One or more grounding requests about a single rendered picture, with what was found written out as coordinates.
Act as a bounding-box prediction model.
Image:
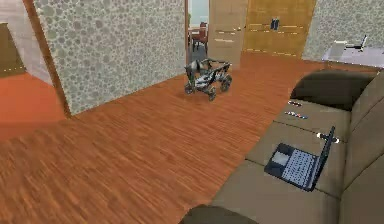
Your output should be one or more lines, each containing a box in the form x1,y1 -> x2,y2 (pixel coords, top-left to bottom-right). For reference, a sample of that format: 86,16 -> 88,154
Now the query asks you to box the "grey table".
321,45 -> 384,69

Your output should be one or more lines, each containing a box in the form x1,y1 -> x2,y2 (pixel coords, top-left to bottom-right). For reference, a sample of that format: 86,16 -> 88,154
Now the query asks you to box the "yellow wooden shelf cupboard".
242,0 -> 318,58

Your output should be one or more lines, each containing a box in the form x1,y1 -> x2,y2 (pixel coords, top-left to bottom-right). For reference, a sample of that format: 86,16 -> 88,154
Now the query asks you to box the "white box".
329,40 -> 348,61

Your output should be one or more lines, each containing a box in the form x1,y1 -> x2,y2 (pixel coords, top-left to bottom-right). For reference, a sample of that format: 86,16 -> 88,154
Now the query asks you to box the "black laptop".
345,34 -> 368,53

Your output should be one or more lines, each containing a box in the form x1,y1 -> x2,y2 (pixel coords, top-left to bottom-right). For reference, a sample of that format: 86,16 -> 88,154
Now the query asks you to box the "beige room door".
206,0 -> 249,70

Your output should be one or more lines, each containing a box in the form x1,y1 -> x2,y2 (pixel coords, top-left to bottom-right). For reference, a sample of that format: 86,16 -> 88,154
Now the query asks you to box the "red brown chair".
191,22 -> 209,53

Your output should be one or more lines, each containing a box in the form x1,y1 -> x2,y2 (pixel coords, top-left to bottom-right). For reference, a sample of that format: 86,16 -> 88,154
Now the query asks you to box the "brown wooden table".
187,26 -> 202,46

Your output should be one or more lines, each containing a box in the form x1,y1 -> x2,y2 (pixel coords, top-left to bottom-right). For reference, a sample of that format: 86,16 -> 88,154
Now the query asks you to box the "dark brown cabinet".
0,22 -> 27,79

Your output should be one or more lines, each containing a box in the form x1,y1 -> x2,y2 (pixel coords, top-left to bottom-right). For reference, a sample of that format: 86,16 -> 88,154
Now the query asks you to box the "dark blue laptop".
264,125 -> 336,193

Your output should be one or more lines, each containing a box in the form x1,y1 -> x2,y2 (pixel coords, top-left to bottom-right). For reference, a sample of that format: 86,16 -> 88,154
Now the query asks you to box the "white remote control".
316,132 -> 341,145

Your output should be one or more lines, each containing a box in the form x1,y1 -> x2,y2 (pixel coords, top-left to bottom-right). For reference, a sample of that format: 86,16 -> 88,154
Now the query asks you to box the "grey wheeled cart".
184,58 -> 233,102

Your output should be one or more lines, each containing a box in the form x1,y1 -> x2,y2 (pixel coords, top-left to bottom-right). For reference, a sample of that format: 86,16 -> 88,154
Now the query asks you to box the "brown sofa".
179,68 -> 384,224

